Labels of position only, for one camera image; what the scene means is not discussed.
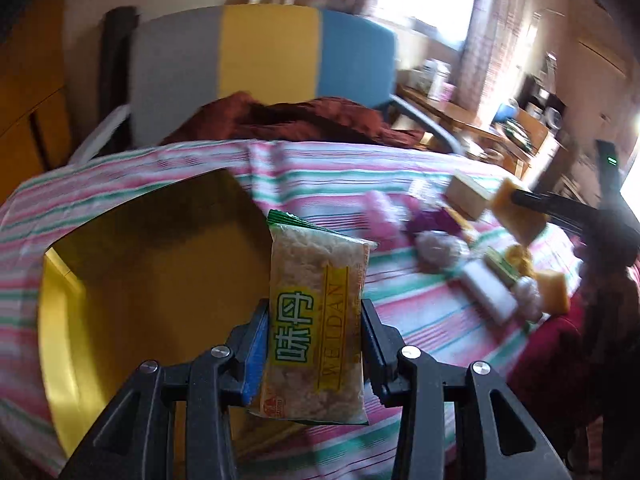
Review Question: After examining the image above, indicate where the yellow sponge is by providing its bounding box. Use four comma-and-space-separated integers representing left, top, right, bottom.
535, 270, 570, 315
489, 178, 547, 247

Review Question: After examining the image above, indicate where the green yellow small box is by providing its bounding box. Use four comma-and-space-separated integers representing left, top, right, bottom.
483, 247, 521, 288

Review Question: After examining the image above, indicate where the white foam block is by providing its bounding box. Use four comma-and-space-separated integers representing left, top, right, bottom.
460, 260, 518, 325

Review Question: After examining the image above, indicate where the beige cardboard box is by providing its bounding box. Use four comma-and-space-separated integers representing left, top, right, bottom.
444, 174, 491, 220

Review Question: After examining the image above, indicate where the purple wrapper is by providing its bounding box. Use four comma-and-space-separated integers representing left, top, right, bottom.
406, 207, 463, 236

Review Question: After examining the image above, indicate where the clear plastic bag ball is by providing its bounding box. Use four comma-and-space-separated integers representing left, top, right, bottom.
414, 231, 470, 271

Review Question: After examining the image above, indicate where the Weidan cracker packet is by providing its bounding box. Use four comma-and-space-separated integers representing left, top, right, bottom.
257, 209, 376, 425

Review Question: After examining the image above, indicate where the pink hair roller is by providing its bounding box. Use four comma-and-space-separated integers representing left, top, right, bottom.
363, 190, 407, 240

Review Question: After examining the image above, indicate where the white plastic bag ball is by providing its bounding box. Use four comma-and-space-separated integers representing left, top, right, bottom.
511, 276, 542, 323

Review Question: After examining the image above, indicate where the red blanket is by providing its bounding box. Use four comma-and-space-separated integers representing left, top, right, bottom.
504, 259, 640, 461

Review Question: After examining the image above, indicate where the yellow knitted cloth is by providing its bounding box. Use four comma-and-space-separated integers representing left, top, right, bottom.
503, 244, 535, 278

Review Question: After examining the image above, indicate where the wooden desk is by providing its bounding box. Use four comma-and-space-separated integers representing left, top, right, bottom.
396, 84, 532, 178

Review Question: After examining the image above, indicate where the yellow storage box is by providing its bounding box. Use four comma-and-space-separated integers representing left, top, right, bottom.
38, 169, 271, 454

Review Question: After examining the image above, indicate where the striped bed sheet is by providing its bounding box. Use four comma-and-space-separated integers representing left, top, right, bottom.
0, 138, 584, 480

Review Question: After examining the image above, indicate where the dark red jacket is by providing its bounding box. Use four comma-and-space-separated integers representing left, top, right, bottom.
162, 92, 424, 148

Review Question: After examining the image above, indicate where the grey yellow blue chair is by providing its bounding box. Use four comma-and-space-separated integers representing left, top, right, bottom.
72, 4, 462, 164

